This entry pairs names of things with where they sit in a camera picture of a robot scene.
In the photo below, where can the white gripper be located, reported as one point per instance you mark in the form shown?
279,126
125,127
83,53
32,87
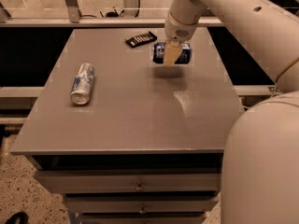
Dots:
177,32

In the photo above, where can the blue pepsi can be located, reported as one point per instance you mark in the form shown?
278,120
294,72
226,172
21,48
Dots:
184,57

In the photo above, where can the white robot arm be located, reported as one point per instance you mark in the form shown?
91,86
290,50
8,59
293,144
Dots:
260,171

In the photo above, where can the silver blue energy drink can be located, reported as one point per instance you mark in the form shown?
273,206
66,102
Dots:
83,84

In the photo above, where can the black snack bar wrapper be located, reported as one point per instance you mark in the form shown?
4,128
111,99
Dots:
140,40

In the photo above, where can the grey drawer cabinet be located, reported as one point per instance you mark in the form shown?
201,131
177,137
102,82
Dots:
142,117

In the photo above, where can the grey metal railing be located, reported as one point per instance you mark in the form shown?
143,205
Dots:
80,13

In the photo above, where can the top grey drawer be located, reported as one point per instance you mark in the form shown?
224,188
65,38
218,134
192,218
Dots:
79,182

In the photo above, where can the grey drawer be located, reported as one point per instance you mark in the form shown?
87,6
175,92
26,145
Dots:
140,204
79,182
143,219

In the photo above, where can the middle grey drawer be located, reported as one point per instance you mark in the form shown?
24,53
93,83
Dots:
140,204

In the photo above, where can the bottom grey drawer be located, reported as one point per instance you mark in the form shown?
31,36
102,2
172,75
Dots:
143,219

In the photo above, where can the black shoe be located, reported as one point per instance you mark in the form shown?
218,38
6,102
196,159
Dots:
18,218

